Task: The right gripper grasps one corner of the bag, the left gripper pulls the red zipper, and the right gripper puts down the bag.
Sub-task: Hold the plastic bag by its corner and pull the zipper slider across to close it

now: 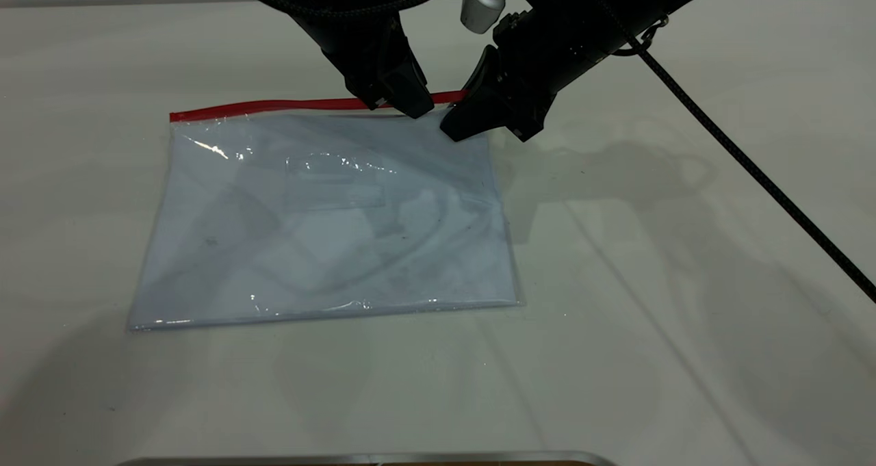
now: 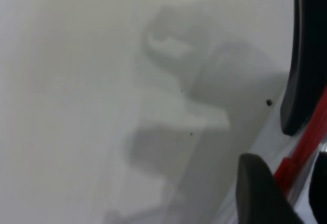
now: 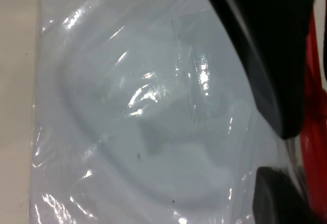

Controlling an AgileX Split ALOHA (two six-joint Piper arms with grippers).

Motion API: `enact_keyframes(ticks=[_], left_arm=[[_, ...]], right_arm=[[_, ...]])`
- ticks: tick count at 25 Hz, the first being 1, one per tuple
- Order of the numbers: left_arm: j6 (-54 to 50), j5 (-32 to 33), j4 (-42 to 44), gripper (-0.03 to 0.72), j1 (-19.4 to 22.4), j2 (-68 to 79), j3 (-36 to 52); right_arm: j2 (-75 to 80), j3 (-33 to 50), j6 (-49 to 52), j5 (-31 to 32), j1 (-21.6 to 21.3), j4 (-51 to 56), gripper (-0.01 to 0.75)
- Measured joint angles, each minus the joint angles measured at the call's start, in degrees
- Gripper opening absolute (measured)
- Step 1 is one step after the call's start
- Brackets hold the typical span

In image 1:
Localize clear plastic zip bag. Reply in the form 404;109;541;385
127;90;525;332

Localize white paper sheets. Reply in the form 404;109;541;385
133;114;517;326

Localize grey metal rim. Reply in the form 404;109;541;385
116;450;618;466

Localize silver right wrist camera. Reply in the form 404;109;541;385
460;0;511;35

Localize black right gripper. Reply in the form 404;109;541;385
439;0;642;143

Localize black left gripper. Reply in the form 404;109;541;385
311;0;436;120

